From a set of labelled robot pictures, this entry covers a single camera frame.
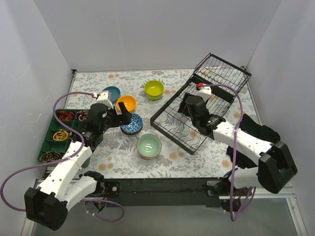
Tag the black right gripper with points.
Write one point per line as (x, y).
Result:
(188, 105)

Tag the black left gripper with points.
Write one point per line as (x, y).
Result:
(117, 118)

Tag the red diamond pattern bowl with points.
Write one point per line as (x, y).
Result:
(136, 123)

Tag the pink patterned bowl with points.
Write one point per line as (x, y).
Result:
(131, 132)

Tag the orange plastic bowl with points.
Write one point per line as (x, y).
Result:
(129, 102)

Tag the blue ceramic bowl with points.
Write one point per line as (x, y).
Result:
(115, 93)

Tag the lime green bowl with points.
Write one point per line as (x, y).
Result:
(154, 88)
(154, 96)

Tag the mint green flower bowl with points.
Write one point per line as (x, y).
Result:
(149, 145)

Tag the beige ceramic bowl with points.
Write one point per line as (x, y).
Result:
(149, 158)

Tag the black wire dish rack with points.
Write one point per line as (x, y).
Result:
(226, 81)

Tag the blue floral white bowl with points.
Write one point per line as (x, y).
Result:
(131, 134)

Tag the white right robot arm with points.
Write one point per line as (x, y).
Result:
(274, 164)

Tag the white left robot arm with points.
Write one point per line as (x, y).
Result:
(49, 203)

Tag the dark patterned rubber bands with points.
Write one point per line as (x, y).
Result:
(81, 115)

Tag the orange rubber bands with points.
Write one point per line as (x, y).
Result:
(65, 115)

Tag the yellow rubber bands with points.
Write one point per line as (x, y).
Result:
(61, 136)

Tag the green compartment tray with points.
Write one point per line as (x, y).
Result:
(49, 145)

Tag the black cloth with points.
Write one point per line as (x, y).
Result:
(262, 132)

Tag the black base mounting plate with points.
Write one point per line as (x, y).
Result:
(148, 192)

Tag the brown rubber bands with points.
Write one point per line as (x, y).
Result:
(50, 157)

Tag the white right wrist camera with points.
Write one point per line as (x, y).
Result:
(204, 91)

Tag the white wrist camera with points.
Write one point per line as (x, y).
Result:
(204, 91)
(104, 98)

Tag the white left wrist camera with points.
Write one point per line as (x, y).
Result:
(104, 98)

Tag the aluminium frame rail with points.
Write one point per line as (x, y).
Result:
(267, 215)

